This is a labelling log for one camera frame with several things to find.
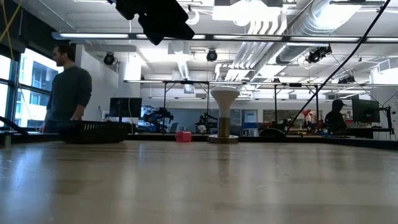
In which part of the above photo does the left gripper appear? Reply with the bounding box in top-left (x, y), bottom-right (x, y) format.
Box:
top-left (137, 0), bottom-right (196, 46)

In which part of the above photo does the pink red wall charger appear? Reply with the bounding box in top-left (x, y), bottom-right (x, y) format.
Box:
top-left (175, 131), bottom-right (193, 143)

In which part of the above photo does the black slotted basket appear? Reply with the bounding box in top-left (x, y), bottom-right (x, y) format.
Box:
top-left (57, 120), bottom-right (132, 144)

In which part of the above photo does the overhead LED light bar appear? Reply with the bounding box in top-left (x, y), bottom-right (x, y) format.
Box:
top-left (51, 30), bottom-right (398, 44)

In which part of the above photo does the black computer monitor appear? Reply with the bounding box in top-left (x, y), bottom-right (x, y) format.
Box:
top-left (352, 98), bottom-right (381, 123)
top-left (109, 97), bottom-right (142, 118)

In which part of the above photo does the person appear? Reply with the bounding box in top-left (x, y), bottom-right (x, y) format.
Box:
top-left (324, 98), bottom-right (348, 133)
top-left (39, 43), bottom-right (93, 134)

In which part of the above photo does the metal bulb stand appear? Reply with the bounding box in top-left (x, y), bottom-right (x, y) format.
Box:
top-left (208, 116), bottom-right (239, 144)

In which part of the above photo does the large window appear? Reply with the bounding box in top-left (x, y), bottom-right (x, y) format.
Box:
top-left (0, 46), bottom-right (75, 128)

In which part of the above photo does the black chair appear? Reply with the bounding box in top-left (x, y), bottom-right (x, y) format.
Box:
top-left (259, 128), bottom-right (287, 138)

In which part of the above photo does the white ring lamp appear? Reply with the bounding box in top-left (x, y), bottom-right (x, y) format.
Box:
top-left (185, 8), bottom-right (200, 26)

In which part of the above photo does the black background rig frame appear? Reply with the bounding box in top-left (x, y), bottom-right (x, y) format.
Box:
top-left (273, 82), bottom-right (320, 131)
top-left (162, 80), bottom-right (211, 134)

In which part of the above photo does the silver ventilation duct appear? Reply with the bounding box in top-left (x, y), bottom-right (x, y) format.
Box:
top-left (276, 0), bottom-right (364, 65)

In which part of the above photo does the yellow cable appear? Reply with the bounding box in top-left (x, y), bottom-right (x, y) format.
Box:
top-left (0, 0), bottom-right (24, 60)

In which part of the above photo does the long black arm cable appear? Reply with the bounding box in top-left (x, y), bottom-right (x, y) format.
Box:
top-left (285, 0), bottom-right (391, 137)

